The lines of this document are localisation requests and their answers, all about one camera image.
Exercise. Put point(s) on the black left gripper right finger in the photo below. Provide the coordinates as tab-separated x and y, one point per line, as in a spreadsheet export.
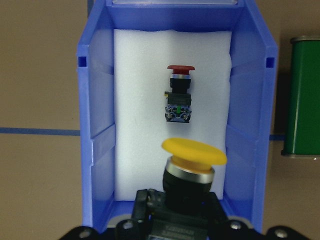
213	210

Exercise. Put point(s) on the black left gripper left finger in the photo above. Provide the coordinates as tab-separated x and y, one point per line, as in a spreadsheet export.
145	201

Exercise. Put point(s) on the yellow mushroom push button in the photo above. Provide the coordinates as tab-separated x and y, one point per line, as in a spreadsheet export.
187	179

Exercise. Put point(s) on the red mushroom push button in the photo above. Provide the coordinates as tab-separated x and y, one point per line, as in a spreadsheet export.
178	105

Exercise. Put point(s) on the green conveyor belt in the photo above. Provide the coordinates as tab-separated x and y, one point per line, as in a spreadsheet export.
302	135

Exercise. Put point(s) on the blue bin left side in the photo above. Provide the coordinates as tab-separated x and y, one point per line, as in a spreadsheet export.
240	183

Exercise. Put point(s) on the white foam pad left bin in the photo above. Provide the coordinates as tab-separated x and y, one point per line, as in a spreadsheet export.
143	116

